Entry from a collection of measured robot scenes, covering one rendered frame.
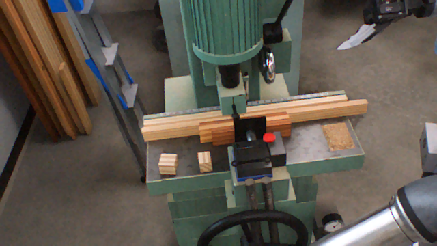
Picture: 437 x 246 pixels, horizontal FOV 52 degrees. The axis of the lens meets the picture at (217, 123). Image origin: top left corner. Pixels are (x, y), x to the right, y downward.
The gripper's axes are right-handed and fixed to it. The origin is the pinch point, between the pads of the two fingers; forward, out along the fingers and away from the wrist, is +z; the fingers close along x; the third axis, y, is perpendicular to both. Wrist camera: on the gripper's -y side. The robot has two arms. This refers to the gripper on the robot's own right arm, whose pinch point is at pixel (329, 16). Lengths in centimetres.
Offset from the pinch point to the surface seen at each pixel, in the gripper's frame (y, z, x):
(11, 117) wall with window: -154, 141, -3
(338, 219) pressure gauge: -36, -4, 52
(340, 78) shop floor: -185, -55, -2
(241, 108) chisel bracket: -23.6, 20.4, 16.2
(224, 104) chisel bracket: -22.1, 24.7, 14.7
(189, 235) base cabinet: -44, 41, 53
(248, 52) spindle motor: -7.4, 17.8, 4.2
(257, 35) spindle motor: -7.4, 15.4, 0.6
